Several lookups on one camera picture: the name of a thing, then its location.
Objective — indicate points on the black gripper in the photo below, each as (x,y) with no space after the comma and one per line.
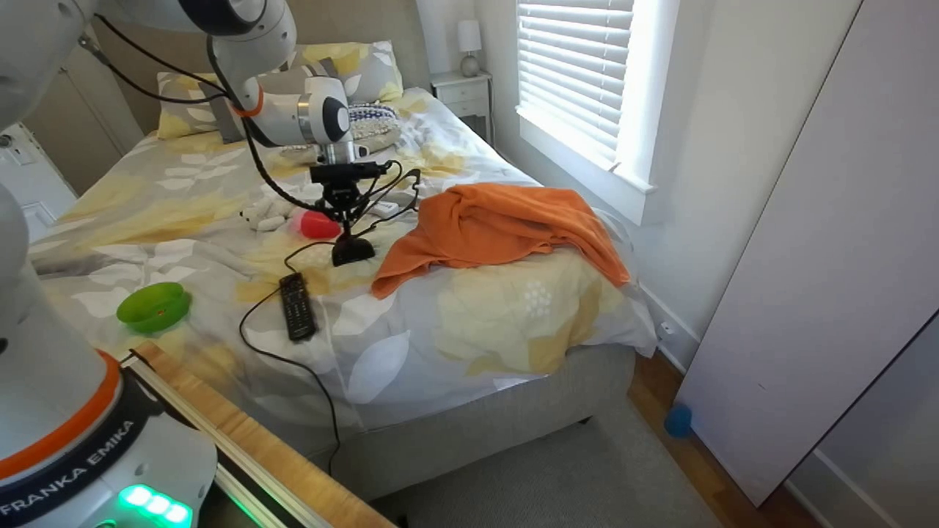
(341,198)

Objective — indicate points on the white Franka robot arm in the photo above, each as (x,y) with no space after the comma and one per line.
(80,440)

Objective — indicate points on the white bedside nightstand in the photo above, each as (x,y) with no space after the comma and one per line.
(469,98)

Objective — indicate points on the small white bedside lamp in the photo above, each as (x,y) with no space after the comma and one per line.
(472,46)

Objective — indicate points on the grey upholstered bed base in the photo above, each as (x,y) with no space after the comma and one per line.
(390,459)

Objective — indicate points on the red plastic cup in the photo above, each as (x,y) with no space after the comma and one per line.
(319,228)

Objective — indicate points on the white patterned small pillow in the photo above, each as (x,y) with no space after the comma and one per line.
(350,132)

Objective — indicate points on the orange blanket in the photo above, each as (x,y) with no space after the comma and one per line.
(497,225)

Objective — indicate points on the black remote control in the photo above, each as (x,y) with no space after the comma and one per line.
(297,310)

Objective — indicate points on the floral yellow grey bedspread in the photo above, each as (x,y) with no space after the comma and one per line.
(173,213)

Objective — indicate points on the yellow floral pillow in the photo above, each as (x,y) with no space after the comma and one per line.
(366,69)

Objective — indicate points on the green plastic bowl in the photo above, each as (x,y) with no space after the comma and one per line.
(155,307)

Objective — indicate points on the wooden robot mounting table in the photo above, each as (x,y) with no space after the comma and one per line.
(305,492)

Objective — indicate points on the white window blinds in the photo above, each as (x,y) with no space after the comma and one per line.
(573,57)

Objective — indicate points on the blue ball on floor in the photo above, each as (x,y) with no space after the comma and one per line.
(680,421)

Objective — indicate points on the white wardrobe door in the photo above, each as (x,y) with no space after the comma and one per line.
(843,264)

